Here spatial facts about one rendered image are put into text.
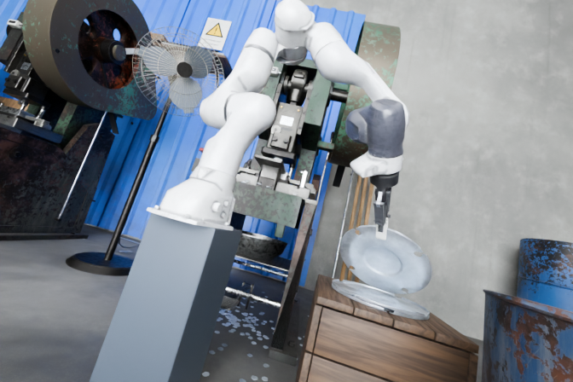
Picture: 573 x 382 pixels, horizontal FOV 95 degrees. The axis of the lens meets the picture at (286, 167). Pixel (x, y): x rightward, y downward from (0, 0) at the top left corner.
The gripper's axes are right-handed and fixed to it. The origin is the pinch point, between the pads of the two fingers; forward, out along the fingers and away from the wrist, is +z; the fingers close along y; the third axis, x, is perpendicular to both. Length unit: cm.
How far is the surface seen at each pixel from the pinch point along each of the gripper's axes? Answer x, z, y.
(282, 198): 49, 12, 18
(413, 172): 10, 80, 189
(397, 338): -9.4, 11.2, -24.4
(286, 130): 64, -9, 53
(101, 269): 138, 44, -35
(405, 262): -7.4, 11.2, 0.0
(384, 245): -1.2, 6.7, -0.1
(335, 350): 3.1, 13.0, -32.7
